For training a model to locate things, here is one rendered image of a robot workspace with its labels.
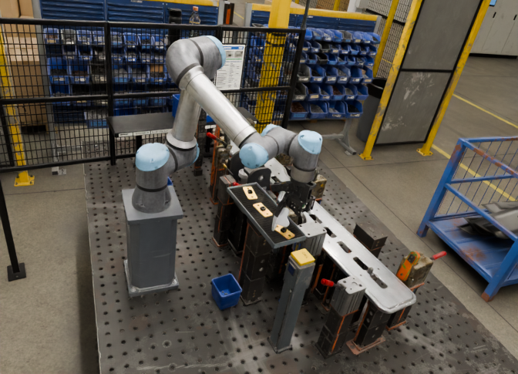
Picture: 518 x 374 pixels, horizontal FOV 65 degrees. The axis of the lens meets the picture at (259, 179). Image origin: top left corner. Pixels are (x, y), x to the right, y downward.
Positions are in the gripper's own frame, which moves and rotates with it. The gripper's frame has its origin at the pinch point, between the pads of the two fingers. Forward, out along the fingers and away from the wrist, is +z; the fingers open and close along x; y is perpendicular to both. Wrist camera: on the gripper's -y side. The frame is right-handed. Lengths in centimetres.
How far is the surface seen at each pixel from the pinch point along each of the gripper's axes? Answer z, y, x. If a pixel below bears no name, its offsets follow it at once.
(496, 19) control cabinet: 21, -288, 1164
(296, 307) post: 26.7, 15.4, -3.9
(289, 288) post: 18.0, 12.4, -6.8
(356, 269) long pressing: 20.2, 20.7, 24.4
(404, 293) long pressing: 20, 39, 29
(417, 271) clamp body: 16, 38, 39
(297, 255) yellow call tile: 4.2, 11.4, -5.2
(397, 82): 29, -119, 318
